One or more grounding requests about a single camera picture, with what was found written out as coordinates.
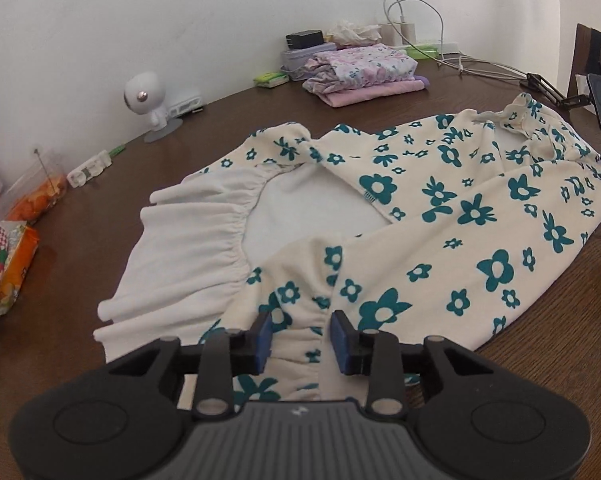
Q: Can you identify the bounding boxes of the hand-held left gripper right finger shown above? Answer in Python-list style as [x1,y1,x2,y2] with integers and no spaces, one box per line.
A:
[329,310,494,418]

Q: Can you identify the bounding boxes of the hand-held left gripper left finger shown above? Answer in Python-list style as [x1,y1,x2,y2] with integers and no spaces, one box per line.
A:
[108,310,274,418]

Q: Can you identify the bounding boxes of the cream floral pants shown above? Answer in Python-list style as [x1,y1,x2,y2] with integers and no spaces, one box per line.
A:
[93,92,601,403]

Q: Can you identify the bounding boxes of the wooden chair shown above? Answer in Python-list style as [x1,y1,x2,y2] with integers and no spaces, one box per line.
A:
[567,23,601,98]

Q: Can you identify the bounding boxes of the plain pink folded garment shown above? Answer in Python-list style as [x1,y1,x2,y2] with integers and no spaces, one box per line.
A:
[321,80,426,108]

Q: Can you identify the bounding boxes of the white plastic strip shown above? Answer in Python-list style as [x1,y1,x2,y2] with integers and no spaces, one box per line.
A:
[66,150,112,188]

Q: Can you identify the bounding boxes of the white blue-label packet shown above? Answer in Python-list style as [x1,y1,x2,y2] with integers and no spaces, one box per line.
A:
[165,91,206,120]

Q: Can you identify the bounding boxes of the green tissue packet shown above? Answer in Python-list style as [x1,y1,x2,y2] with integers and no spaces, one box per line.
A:
[253,71,290,90]

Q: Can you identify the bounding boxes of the pink floral folded garment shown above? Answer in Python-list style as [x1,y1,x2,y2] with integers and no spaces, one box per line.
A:
[303,44,419,95]

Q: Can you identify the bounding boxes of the white power strip with chargers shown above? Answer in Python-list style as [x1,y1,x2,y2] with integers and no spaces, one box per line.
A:
[382,0,411,26]

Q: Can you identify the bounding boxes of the orange snack packet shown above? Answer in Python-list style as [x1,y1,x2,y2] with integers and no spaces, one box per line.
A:
[0,220,40,320]

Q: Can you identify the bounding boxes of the clear container with orange food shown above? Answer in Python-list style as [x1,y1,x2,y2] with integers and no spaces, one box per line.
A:
[5,162,70,226]

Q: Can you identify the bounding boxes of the white robot figure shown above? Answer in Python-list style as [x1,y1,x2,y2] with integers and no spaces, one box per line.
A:
[124,71,184,143]

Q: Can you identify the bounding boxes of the thin metal pick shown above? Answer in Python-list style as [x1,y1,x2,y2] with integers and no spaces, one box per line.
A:
[33,146,58,195]

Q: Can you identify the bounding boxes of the crumpled white tissue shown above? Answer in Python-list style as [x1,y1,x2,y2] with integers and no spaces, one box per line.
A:
[325,19,384,47]

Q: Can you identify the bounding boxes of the lilac tin box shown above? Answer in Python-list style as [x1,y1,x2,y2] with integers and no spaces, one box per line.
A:
[280,47,339,81]

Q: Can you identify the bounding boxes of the black power adapter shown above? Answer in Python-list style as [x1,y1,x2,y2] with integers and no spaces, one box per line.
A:
[285,30,325,52]

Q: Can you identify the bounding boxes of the white charging cable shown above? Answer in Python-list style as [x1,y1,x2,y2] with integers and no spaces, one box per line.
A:
[383,0,531,83]

